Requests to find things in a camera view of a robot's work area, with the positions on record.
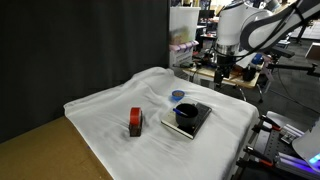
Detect black cup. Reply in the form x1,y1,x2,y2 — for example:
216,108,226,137
174,103,200,130

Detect blue cup on desk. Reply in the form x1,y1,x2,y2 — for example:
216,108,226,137
251,53,264,66

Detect black pot on desk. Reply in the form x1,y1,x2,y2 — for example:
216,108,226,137
242,64,256,82

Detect blue marker pen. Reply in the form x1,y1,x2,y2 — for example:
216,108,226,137
172,107,190,118

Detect black tape dispenser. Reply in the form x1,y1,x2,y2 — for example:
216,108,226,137
128,114,144,138

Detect black clamp orange handle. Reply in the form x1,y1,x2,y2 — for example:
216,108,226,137
258,114,283,133
243,145,278,168

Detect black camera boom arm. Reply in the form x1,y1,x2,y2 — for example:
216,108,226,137
266,46,320,78

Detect small blue bowl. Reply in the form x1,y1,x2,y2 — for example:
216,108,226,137
171,89,186,102

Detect white storage bin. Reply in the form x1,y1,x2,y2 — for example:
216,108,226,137
168,6,202,68

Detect small aluminium bracket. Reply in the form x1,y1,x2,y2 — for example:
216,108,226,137
279,123,306,144

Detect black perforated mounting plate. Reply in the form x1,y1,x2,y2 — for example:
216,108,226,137
233,111,320,180

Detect black curtain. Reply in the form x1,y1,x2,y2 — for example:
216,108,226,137
0,0,169,144

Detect aluminium extrusion rails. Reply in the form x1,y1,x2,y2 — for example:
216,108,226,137
274,151,320,178

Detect red tape roll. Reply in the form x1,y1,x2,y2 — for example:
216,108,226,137
129,106,143,127

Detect book with colourful cover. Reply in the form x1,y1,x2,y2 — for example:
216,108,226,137
160,98,213,140

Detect wooden background desk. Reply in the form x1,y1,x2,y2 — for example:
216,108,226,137
182,64,261,90

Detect white table cloth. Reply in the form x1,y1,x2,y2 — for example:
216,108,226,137
63,66,260,180

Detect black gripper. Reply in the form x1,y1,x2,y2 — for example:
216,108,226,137
214,54,234,89

